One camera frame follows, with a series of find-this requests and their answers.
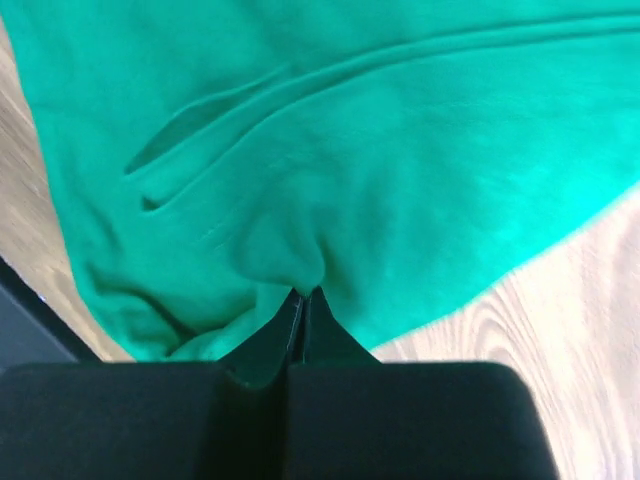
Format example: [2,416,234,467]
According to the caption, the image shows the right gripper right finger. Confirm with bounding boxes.
[285,290,558,479]

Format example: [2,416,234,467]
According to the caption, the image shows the green t-shirt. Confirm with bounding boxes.
[1,1,639,361]

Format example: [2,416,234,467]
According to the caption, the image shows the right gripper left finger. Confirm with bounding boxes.
[1,296,302,479]

